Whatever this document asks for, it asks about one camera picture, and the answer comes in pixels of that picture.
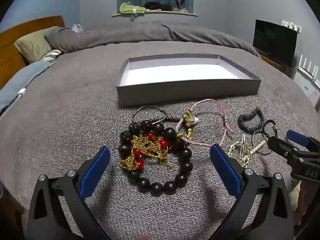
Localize wooden window sill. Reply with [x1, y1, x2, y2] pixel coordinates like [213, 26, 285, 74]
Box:
[112, 10, 198, 17]

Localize pink cord charm bracelet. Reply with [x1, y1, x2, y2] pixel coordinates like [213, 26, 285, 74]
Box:
[175, 99, 235, 147]

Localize white appliance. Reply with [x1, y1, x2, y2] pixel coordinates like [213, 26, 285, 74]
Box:
[292, 71, 320, 105]

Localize green cloth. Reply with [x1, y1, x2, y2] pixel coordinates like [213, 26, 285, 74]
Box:
[119, 2, 148, 14]

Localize white wall hooks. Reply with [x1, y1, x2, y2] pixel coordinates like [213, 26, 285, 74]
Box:
[282, 20, 302, 33]

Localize wooden headboard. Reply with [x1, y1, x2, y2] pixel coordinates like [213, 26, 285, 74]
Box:
[0, 15, 65, 90]

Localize black cloth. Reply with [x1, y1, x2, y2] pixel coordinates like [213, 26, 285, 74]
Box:
[144, 2, 173, 12]

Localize black ring hair tie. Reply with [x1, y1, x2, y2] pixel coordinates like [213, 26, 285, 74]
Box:
[262, 119, 278, 138]

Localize blue bead bracelet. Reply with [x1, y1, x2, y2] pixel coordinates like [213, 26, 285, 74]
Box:
[237, 107, 265, 133]

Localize person's right hand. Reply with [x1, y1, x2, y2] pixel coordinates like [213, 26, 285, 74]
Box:
[291, 180, 313, 227]

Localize grey bed blanket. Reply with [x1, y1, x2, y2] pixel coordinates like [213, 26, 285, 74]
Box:
[0, 40, 320, 240]

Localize small dark bead bracelet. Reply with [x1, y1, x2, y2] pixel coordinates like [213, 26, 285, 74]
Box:
[129, 116, 182, 133]

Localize folded grey duvet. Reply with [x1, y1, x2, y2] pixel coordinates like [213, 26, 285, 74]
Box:
[44, 21, 262, 58]

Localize white charger cable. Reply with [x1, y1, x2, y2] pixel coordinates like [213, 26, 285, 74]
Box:
[0, 88, 27, 118]

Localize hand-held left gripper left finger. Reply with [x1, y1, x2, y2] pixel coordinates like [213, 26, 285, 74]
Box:
[27, 146, 112, 240]

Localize gold chain with red beads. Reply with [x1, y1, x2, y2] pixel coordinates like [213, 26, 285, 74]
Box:
[119, 131, 175, 172]

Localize olive pillow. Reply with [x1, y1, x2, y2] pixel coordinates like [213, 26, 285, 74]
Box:
[14, 26, 62, 64]

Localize black monitor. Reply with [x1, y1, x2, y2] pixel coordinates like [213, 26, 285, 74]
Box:
[252, 19, 298, 67]

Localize striped pillow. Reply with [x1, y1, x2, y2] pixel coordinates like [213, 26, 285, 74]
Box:
[40, 49, 62, 62]

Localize wooden desk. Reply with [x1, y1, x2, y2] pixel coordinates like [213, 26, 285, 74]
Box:
[259, 51, 288, 73]

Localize silver bangle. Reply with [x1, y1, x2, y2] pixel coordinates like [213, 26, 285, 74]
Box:
[132, 106, 167, 125]

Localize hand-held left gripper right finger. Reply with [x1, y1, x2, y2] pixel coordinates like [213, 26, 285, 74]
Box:
[209, 144, 294, 240]

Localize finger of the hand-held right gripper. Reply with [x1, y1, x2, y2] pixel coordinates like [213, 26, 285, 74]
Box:
[266, 135, 299, 160]
[286, 129, 320, 153]

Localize blue quilt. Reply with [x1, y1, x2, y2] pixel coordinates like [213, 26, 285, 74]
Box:
[0, 61, 57, 115]

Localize gold round hair clip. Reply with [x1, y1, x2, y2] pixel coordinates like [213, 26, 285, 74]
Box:
[227, 134, 253, 168]

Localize large dark bead bracelet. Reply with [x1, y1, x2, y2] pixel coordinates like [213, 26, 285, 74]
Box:
[118, 123, 194, 197]

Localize grey cardboard box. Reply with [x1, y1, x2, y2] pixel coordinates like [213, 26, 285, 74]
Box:
[116, 53, 262, 108]

